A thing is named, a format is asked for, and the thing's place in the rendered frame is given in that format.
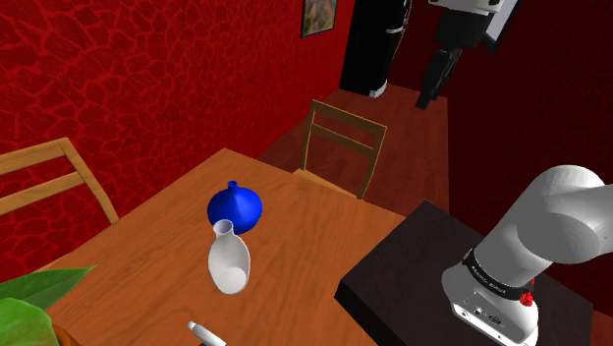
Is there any tall black white-banded object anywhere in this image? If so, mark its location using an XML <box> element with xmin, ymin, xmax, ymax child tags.
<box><xmin>339</xmin><ymin>0</ymin><xmax>414</xmax><ymax>99</ymax></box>

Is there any wooden table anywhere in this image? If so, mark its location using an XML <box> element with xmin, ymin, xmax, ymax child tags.
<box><xmin>33</xmin><ymin>146</ymin><xmax>409</xmax><ymax>346</ymax></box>

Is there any brown wooden chair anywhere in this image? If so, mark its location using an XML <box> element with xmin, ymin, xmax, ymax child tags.
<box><xmin>292</xmin><ymin>98</ymin><xmax>389</xmax><ymax>201</ymax></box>

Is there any white grey pen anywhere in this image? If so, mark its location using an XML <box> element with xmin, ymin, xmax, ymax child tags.
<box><xmin>186</xmin><ymin>319</ymin><xmax>228</xmax><ymax>346</ymax></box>

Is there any framed wall picture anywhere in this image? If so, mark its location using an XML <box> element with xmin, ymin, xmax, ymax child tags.
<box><xmin>300</xmin><ymin>0</ymin><xmax>339</xmax><ymax>39</ymax></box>

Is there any blue round vase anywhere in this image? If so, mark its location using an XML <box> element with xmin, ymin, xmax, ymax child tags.
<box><xmin>206</xmin><ymin>180</ymin><xmax>264</xmax><ymax>237</ymax></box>

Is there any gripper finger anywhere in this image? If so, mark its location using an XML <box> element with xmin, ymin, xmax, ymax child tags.
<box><xmin>415</xmin><ymin>46</ymin><xmax>464</xmax><ymax>111</ymax></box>

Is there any black framed white panel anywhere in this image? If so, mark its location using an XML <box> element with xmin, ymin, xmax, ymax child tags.
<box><xmin>480</xmin><ymin>0</ymin><xmax>524</xmax><ymax>55</ymax></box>

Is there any green potted plant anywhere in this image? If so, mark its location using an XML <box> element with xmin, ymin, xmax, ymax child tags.
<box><xmin>0</xmin><ymin>263</ymin><xmax>100</xmax><ymax>346</ymax></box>

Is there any light wooden chair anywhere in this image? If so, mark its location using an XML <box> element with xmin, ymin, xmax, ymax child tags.
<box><xmin>0</xmin><ymin>137</ymin><xmax>121</xmax><ymax>272</ymax></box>

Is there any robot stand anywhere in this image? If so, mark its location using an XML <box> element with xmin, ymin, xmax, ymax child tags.
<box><xmin>333</xmin><ymin>200</ymin><xmax>595</xmax><ymax>346</ymax></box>

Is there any white vase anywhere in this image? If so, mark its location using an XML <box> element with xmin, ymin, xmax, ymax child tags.
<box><xmin>206</xmin><ymin>218</ymin><xmax>252</xmax><ymax>296</ymax></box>

